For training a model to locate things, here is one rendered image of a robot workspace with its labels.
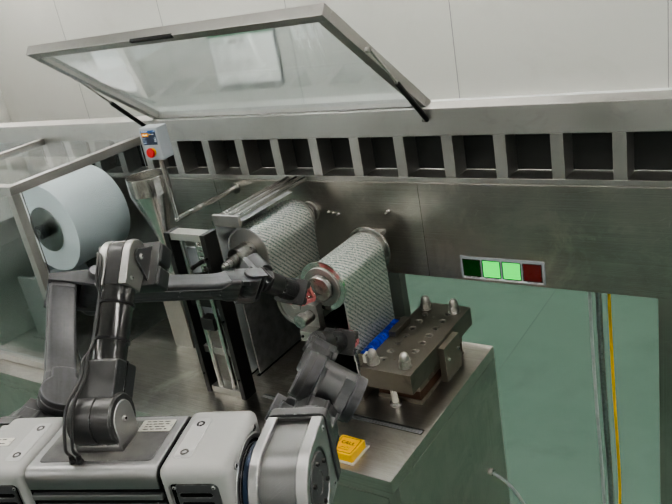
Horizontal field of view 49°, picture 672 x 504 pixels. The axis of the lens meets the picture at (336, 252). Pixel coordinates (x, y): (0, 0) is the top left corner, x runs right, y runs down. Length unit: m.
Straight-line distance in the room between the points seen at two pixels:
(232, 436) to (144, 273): 0.28
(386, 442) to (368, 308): 0.40
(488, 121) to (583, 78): 2.40
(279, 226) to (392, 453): 0.73
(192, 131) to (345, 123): 0.64
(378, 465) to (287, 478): 0.95
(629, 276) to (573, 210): 0.22
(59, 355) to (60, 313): 0.13
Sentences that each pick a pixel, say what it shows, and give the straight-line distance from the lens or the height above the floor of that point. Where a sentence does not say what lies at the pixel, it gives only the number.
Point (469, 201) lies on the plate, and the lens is 2.09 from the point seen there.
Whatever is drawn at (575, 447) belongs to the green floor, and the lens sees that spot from 3.37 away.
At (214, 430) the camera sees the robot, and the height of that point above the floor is 1.53.
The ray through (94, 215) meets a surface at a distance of 2.69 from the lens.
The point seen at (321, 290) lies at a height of 1.25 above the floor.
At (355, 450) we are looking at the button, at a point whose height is 0.92.
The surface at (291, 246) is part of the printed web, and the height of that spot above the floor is 1.31.
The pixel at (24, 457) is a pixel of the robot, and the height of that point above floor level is 1.53.
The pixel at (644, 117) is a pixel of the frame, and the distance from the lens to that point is 1.88.
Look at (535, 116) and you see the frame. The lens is 1.95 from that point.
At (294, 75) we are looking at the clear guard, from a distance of 2.08.
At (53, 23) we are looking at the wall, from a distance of 6.92.
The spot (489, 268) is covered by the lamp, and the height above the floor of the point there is 1.19.
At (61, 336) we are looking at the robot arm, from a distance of 1.51.
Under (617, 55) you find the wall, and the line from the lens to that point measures 4.30.
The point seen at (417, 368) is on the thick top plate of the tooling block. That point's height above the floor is 1.03.
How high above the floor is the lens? 2.08
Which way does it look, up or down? 22 degrees down
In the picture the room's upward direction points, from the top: 11 degrees counter-clockwise
